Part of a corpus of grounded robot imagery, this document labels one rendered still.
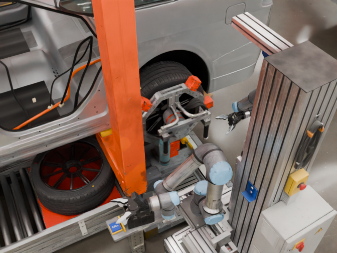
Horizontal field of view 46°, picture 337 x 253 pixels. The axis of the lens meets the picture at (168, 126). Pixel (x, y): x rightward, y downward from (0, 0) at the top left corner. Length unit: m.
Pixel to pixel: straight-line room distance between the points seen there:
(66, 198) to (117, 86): 1.21
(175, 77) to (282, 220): 1.31
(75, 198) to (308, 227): 1.70
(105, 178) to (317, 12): 4.24
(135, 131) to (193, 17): 0.93
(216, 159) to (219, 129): 2.15
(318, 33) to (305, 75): 4.21
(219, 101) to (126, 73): 2.44
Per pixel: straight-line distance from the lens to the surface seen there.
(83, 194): 3.06
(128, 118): 2.33
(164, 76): 2.87
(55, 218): 3.28
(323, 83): 1.61
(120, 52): 2.02
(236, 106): 2.92
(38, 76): 3.57
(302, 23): 5.96
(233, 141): 4.04
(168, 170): 3.57
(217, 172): 1.96
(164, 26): 2.75
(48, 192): 3.14
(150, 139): 3.06
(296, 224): 2.13
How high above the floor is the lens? 3.00
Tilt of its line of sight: 47 degrees down
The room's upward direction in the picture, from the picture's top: straight up
